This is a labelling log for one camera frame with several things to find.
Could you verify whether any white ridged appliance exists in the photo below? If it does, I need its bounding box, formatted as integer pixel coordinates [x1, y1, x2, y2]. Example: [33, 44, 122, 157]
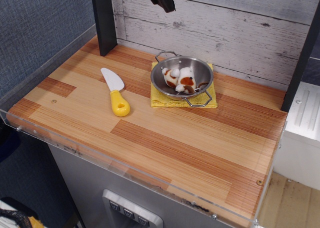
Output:
[273, 82, 320, 190]

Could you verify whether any black right vertical post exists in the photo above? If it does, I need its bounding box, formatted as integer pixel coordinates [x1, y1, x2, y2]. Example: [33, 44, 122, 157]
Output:
[281, 3, 320, 112]

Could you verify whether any silver button control panel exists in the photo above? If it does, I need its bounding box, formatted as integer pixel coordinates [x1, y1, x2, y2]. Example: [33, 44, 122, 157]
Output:
[102, 189, 164, 227]

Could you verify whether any white brown plush dog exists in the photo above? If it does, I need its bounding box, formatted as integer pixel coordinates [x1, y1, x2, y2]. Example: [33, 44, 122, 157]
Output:
[161, 67, 208, 94]

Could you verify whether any clear acrylic table guard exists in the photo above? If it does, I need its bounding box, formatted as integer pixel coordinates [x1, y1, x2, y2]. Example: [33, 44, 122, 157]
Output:
[0, 27, 287, 227]

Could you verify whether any steel two-handled bowl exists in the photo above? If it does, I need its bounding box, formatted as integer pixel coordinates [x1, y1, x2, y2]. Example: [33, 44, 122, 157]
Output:
[150, 51, 214, 107]

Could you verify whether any grey cabinet front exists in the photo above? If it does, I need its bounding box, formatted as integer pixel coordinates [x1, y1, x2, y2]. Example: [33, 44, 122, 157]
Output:
[49, 145, 252, 227]

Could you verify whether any yellow handled white knife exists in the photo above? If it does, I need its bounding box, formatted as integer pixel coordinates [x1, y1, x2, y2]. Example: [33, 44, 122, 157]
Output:
[100, 68, 131, 117]

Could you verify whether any yellow folded cloth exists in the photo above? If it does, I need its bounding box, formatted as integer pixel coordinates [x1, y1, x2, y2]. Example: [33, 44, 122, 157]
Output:
[150, 61, 218, 109]

